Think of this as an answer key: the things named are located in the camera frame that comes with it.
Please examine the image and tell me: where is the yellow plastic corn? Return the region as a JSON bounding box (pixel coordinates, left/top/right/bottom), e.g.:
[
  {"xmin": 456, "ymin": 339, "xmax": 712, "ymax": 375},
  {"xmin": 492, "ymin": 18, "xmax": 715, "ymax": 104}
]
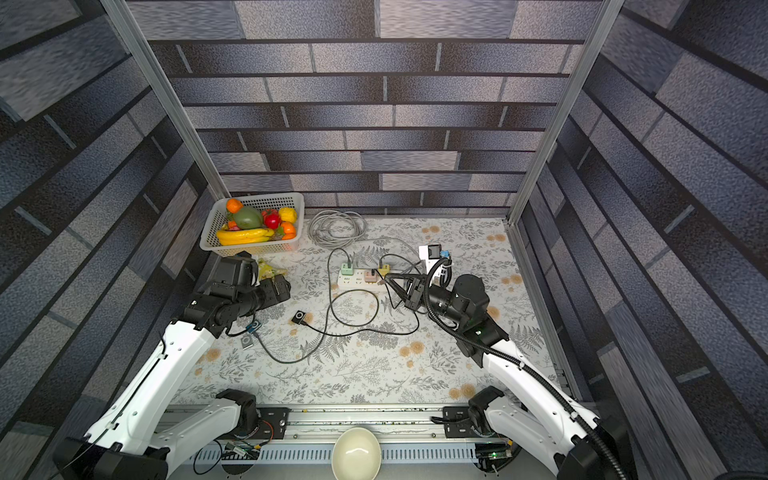
[{"xmin": 278, "ymin": 207, "xmax": 298, "ymax": 224}]

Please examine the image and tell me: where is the white plastic fruit basket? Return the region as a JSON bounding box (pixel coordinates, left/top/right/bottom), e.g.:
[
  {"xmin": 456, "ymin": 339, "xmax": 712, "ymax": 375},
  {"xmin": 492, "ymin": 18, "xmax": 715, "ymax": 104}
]
[{"xmin": 199, "ymin": 192, "xmax": 304, "ymax": 257}]

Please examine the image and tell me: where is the coiled grey cable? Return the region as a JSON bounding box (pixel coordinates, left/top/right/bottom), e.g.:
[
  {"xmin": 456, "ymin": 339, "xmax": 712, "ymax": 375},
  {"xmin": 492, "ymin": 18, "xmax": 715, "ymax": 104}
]
[{"xmin": 307, "ymin": 209, "xmax": 368, "ymax": 251}]

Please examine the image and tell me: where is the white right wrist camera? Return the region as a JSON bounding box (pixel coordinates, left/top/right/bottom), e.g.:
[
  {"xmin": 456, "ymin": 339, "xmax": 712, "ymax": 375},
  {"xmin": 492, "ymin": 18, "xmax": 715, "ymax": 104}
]
[{"xmin": 418, "ymin": 244, "xmax": 452, "ymax": 287}]

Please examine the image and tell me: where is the yellow plastic banana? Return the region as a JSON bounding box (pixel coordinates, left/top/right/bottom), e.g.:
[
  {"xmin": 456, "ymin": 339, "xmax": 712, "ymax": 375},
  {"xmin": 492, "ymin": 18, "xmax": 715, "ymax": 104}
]
[{"xmin": 216, "ymin": 228, "xmax": 275, "ymax": 246}]

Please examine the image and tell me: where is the yellow corn chips bag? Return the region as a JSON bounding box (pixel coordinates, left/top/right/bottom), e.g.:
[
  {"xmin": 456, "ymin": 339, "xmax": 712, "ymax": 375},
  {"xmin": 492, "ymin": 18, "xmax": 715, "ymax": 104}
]
[{"xmin": 257, "ymin": 258, "xmax": 287, "ymax": 281}]

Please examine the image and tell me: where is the green plastic mango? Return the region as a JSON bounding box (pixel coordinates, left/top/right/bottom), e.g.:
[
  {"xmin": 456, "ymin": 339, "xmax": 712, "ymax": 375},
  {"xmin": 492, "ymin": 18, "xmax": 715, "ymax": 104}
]
[{"xmin": 232, "ymin": 206, "xmax": 264, "ymax": 230}]

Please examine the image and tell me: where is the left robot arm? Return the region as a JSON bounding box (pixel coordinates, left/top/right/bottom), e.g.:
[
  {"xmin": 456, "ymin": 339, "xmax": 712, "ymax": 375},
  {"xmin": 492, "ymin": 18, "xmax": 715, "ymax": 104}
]
[{"xmin": 53, "ymin": 252, "xmax": 291, "ymax": 479}]

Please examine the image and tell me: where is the white power strip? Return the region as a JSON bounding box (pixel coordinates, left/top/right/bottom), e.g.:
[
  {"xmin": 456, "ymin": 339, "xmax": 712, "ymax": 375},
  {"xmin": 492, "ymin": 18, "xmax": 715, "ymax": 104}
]
[{"xmin": 336, "ymin": 268, "xmax": 387, "ymax": 294}]

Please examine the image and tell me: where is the blue mp3 player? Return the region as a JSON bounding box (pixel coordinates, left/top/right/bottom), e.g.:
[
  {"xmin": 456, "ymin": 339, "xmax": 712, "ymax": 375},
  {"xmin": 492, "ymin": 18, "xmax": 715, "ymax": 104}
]
[{"xmin": 246, "ymin": 320, "xmax": 262, "ymax": 335}]

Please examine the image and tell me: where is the orange plastic tangerine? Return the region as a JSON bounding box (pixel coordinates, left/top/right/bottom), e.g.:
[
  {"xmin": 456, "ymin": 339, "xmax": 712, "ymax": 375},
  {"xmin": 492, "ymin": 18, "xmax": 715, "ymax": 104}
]
[{"xmin": 226, "ymin": 198, "xmax": 243, "ymax": 214}]

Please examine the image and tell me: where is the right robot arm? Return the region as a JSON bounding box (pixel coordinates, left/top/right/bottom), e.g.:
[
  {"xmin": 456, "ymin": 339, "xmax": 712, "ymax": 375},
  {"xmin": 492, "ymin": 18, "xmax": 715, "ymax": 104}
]
[{"xmin": 384, "ymin": 273, "xmax": 637, "ymax": 479}]

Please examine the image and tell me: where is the cream ceramic bowl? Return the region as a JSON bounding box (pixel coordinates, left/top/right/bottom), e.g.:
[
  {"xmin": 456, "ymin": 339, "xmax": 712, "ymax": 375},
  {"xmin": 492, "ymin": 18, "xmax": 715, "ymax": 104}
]
[{"xmin": 331, "ymin": 427, "xmax": 382, "ymax": 480}]

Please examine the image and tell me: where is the grey mp3 player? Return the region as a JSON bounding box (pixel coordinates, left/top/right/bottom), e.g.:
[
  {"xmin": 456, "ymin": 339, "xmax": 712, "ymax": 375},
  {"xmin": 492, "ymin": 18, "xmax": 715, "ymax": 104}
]
[{"xmin": 241, "ymin": 334, "xmax": 254, "ymax": 349}]

